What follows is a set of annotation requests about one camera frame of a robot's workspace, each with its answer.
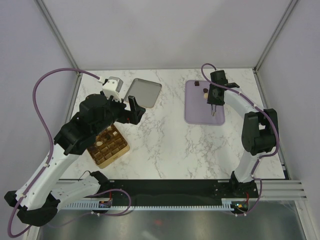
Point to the aluminium frame post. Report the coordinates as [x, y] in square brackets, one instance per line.
[277, 31]
[56, 32]

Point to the right aluminium frame post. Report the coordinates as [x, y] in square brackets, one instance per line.
[277, 31]

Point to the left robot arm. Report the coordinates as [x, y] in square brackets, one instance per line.
[37, 202]

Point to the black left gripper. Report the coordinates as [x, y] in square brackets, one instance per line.
[136, 112]

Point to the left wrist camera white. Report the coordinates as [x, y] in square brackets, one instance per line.
[111, 88]

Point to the silver tin lid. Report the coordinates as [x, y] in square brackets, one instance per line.
[145, 92]

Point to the white slotted cable duct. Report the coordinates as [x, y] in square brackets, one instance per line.
[99, 205]

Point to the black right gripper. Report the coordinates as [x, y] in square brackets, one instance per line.
[210, 100]

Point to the left aluminium frame post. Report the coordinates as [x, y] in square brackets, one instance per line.
[56, 32]

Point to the lilac plastic tray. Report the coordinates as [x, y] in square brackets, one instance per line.
[196, 109]

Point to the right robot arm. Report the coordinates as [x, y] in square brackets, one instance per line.
[260, 129]

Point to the metal tongs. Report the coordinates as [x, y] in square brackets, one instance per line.
[213, 108]

